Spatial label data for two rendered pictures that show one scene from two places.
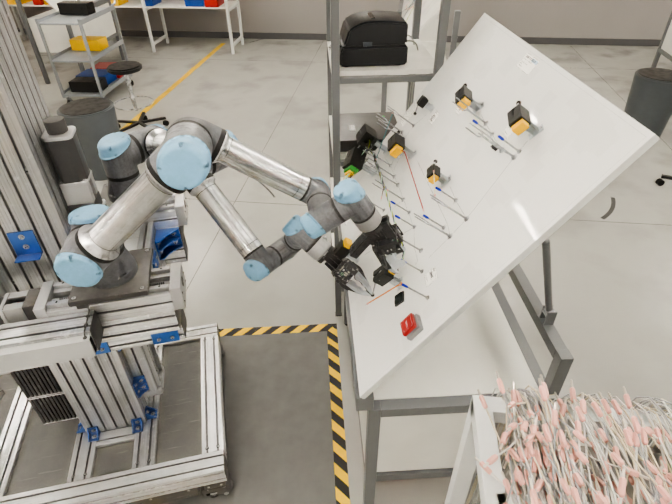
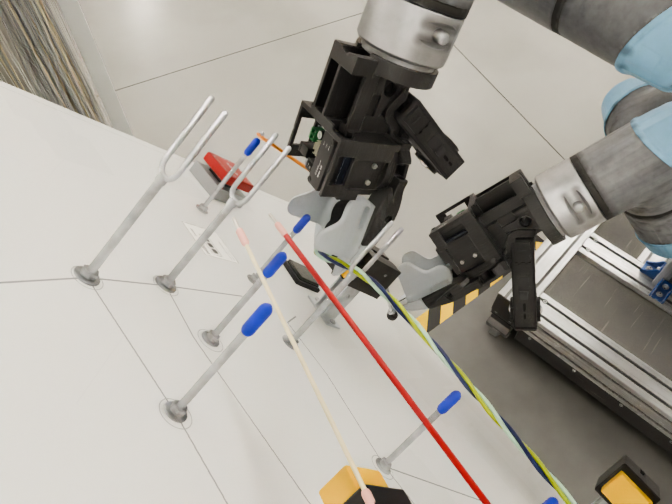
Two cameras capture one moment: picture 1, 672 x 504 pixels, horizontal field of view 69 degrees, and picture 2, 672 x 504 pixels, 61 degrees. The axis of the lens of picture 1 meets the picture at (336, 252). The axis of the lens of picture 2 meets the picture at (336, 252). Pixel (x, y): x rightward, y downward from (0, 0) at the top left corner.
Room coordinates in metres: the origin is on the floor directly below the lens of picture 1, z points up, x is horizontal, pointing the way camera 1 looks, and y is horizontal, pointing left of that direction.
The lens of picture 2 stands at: (1.43, -0.36, 1.65)
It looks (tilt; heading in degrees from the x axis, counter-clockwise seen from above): 57 degrees down; 146
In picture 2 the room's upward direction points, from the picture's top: straight up
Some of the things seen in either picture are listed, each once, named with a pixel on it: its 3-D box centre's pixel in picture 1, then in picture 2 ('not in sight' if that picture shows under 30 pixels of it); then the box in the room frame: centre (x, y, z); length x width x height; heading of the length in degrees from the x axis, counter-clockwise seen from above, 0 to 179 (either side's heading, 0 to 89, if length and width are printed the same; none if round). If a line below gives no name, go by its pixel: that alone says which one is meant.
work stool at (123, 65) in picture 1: (134, 99); not in sight; (5.01, 2.08, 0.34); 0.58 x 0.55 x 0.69; 133
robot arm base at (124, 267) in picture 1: (107, 260); not in sight; (1.16, 0.69, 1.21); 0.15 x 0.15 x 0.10
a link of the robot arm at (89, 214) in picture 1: (95, 230); not in sight; (1.16, 0.69, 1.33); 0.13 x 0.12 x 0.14; 7
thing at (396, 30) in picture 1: (370, 37); not in sight; (2.33, -0.17, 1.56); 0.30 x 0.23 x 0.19; 94
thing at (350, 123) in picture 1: (366, 131); not in sight; (2.37, -0.17, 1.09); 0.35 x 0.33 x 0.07; 3
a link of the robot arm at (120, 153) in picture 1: (118, 154); not in sight; (1.65, 0.80, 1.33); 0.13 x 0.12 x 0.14; 142
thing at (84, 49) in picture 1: (91, 50); not in sight; (6.16, 2.92, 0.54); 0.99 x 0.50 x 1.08; 175
